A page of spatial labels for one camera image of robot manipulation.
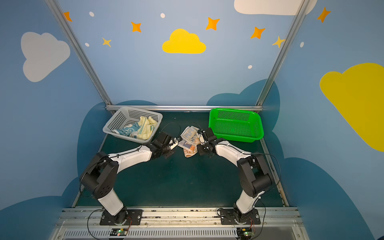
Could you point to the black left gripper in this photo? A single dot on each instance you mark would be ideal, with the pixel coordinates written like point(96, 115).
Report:
point(167, 144)

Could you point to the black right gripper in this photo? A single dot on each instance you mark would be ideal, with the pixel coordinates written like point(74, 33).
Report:
point(204, 142)

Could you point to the colourful printed rabbit towel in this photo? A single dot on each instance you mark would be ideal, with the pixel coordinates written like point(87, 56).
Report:
point(190, 141)

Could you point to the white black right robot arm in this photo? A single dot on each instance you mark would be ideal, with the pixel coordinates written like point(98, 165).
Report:
point(254, 173)

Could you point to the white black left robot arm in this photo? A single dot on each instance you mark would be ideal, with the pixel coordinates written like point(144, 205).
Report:
point(100, 176)

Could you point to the pale yellow towel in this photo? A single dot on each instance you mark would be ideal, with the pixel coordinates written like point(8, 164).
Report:
point(146, 127)

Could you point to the white perforated plastic basket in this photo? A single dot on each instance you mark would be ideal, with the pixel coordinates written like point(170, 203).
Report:
point(128, 115)

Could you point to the teal patterned towel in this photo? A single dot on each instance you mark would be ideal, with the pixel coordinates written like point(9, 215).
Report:
point(131, 130)

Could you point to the green perforated plastic basket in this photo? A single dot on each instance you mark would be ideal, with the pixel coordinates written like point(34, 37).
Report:
point(236, 125)

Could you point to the left green circuit board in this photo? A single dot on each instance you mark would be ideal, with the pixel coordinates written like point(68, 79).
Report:
point(119, 232)

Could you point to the green circuit board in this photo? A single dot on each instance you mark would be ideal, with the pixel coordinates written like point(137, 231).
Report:
point(119, 232)
point(244, 234)

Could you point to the right green circuit board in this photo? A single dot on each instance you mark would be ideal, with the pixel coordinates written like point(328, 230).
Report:
point(244, 234)

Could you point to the aluminium back frame rail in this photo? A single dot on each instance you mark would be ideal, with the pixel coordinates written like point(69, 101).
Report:
point(198, 108)

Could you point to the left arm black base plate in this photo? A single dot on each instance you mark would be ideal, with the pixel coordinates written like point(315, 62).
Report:
point(125, 217)

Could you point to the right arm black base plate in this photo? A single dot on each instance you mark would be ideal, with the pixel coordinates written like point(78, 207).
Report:
point(235, 217)

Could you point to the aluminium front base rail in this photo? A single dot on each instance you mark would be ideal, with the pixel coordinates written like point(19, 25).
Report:
point(179, 224)

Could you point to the right aluminium frame post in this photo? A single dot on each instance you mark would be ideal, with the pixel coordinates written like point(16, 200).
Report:
point(283, 52)

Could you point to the aluminium frame post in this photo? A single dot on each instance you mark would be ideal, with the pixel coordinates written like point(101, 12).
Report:
point(283, 52)
point(64, 24)

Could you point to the left aluminium frame post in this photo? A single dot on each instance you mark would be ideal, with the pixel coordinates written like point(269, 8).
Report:
point(64, 24)

